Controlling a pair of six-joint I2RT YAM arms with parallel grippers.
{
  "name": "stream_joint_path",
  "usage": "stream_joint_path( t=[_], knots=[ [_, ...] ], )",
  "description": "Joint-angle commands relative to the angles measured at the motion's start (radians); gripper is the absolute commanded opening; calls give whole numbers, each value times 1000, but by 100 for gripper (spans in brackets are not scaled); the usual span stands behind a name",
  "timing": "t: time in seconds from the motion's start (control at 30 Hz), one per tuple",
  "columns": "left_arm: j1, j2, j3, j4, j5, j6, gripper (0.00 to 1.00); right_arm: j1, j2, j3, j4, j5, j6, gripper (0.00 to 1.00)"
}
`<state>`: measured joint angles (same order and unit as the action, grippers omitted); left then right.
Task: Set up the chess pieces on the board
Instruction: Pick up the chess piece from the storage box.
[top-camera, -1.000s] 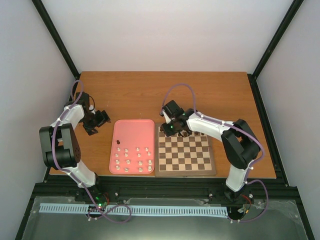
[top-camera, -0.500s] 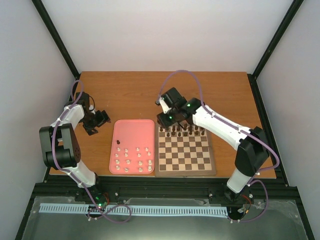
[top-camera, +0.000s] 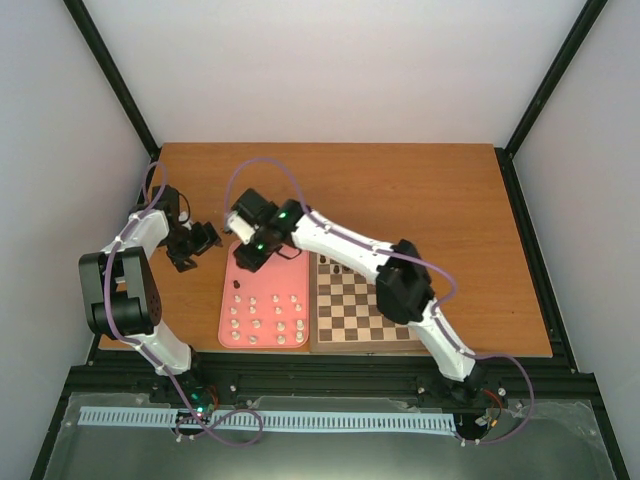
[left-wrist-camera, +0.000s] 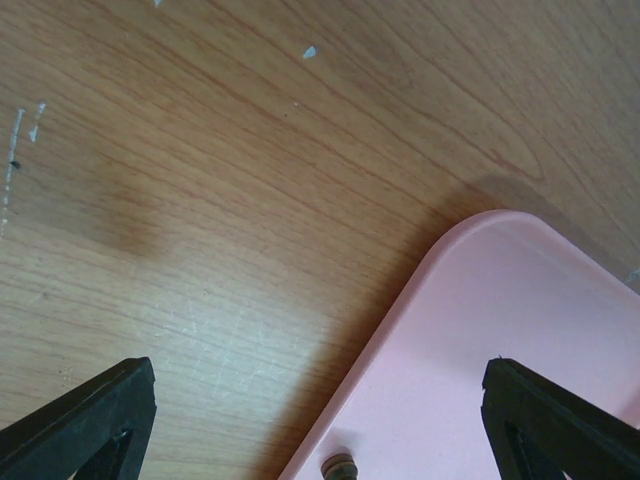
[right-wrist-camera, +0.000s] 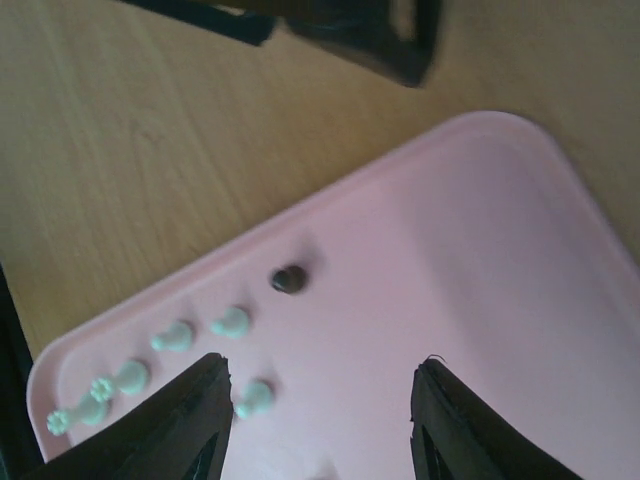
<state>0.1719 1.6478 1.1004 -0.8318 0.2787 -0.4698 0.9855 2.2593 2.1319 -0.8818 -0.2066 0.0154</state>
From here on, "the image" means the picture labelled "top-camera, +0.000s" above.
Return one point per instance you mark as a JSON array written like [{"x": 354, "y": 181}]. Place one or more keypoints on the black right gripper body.
[{"x": 258, "y": 258}]

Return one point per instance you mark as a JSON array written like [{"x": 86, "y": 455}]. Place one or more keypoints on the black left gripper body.
[{"x": 183, "y": 244}]

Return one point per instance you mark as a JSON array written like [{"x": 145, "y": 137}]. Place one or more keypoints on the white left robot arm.
[{"x": 121, "y": 298}]

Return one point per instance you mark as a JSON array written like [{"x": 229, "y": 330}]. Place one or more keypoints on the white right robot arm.
[{"x": 402, "y": 281}]

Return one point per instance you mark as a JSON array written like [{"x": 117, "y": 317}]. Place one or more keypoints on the wooden chess board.
[{"x": 345, "y": 319}]

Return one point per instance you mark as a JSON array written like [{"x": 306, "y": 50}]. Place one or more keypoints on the pink plastic tray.
[{"x": 283, "y": 274}]

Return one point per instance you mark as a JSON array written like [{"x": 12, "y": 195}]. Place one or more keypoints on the light blue cable duct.
[{"x": 271, "y": 421}]

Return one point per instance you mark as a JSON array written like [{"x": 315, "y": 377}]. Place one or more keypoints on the black aluminium frame rail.
[{"x": 238, "y": 377}]

